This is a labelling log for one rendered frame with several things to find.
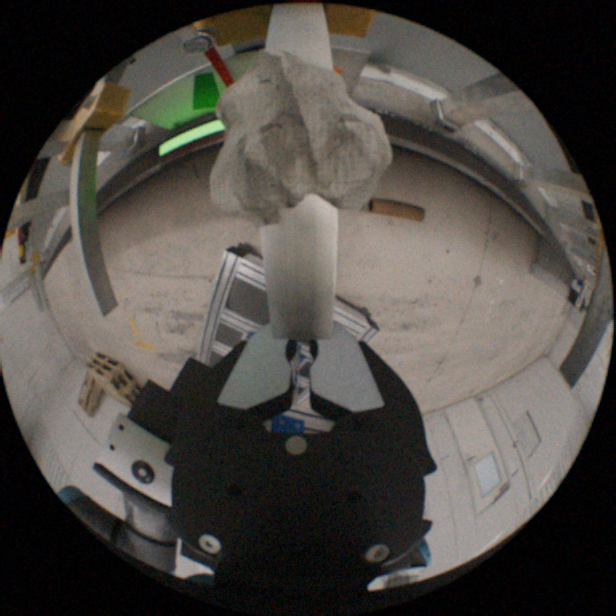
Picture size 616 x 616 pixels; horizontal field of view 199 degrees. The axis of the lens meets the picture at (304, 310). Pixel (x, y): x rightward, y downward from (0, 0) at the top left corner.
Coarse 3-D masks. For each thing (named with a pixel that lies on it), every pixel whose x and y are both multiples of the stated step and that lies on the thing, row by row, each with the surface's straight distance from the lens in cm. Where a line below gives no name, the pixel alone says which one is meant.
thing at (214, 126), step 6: (204, 126) 31; (210, 126) 30; (216, 126) 30; (222, 126) 29; (192, 132) 32; (198, 132) 31; (204, 132) 30; (210, 132) 30; (174, 138) 34; (180, 138) 33; (186, 138) 32; (192, 138) 31; (168, 144) 34; (174, 144) 33; (180, 144) 32; (162, 150) 35; (168, 150) 34
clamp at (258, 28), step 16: (224, 16) 20; (240, 16) 20; (256, 16) 20; (336, 16) 20; (352, 16) 20; (368, 16) 20; (224, 32) 21; (240, 32) 21; (256, 32) 21; (336, 32) 21; (352, 32) 21
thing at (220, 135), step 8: (208, 136) 29; (216, 136) 29; (224, 136) 28; (184, 144) 32; (192, 144) 31; (200, 144) 30; (208, 144) 29; (168, 152) 33; (176, 152) 32; (184, 152) 31; (160, 160) 34; (168, 160) 33
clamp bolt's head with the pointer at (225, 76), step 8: (216, 32) 21; (192, 40) 19; (200, 40) 19; (208, 40) 19; (192, 48) 20; (200, 48) 20; (208, 56) 22; (216, 56) 22; (216, 64) 23; (224, 64) 23; (224, 72) 24; (224, 80) 25; (232, 80) 25
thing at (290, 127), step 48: (240, 96) 8; (288, 96) 6; (336, 96) 8; (240, 144) 6; (288, 144) 6; (336, 144) 7; (384, 144) 7; (240, 192) 7; (288, 192) 6; (336, 192) 6
